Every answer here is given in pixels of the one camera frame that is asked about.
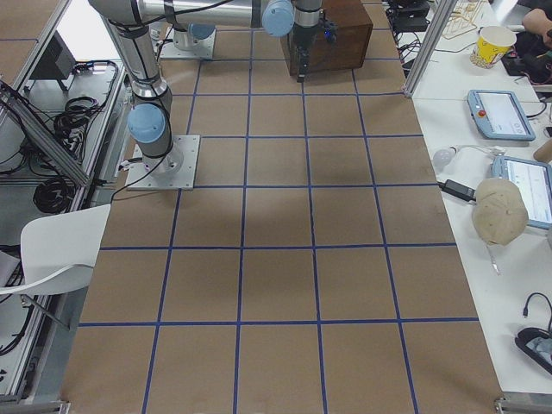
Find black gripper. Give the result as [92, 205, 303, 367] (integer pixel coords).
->
[292, 11, 337, 82]

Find dark wooden drawer box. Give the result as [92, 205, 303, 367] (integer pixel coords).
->
[280, 0, 373, 83]

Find white light bulb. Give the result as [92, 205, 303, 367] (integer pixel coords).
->
[432, 147, 458, 171]

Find yellow popcorn paper cup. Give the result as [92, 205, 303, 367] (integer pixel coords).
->
[470, 26, 517, 69]

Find blue teach pendant far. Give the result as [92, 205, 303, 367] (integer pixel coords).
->
[467, 90, 536, 141]

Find blue teach pendant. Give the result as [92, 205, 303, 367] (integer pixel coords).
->
[467, 90, 536, 141]
[491, 155, 551, 229]

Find black power adapter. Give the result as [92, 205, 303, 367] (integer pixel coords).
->
[438, 179, 476, 202]

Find person at desk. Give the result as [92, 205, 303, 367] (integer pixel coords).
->
[515, 1, 551, 85]

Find grey control box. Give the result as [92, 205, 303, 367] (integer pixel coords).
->
[29, 31, 77, 91]

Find beige baseball cap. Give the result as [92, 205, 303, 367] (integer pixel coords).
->
[472, 178, 529, 246]

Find cardboard tube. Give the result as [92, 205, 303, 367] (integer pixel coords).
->
[533, 140, 552, 163]

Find blue teach pendant near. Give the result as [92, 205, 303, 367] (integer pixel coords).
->
[491, 155, 551, 229]

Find white plastic chair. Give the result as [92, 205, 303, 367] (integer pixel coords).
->
[1, 204, 111, 330]

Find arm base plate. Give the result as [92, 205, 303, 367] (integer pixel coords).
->
[159, 24, 216, 60]
[125, 135, 201, 191]

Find aluminium frame post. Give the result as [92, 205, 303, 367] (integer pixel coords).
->
[403, 0, 456, 97]

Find gold wire rack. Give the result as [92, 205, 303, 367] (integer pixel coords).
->
[442, 0, 491, 40]

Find coiled black cables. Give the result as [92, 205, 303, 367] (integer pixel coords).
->
[33, 175, 75, 215]

